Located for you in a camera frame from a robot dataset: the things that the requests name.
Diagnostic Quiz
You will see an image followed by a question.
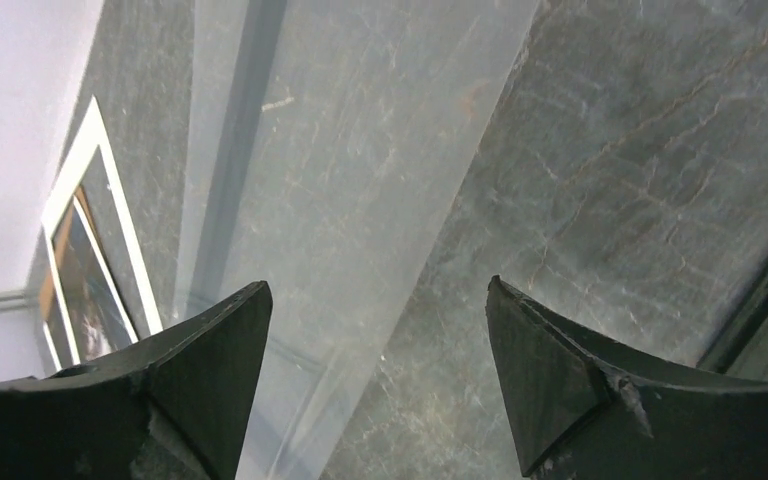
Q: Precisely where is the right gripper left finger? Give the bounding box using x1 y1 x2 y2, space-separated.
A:
0 281 273 479

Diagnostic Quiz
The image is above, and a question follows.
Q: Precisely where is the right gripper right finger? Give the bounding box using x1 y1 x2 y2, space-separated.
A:
485 276 768 479

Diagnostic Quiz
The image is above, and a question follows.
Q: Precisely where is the white mat board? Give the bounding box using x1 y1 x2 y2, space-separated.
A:
50 97 163 334

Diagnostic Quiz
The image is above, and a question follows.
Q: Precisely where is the clear acrylic sheet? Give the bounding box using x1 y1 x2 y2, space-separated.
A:
169 1 537 479

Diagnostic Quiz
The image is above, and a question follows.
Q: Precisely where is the cat photo print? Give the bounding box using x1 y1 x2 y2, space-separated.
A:
42 204 138 370

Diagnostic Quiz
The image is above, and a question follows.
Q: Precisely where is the brown backing board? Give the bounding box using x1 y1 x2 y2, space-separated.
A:
37 185 98 318

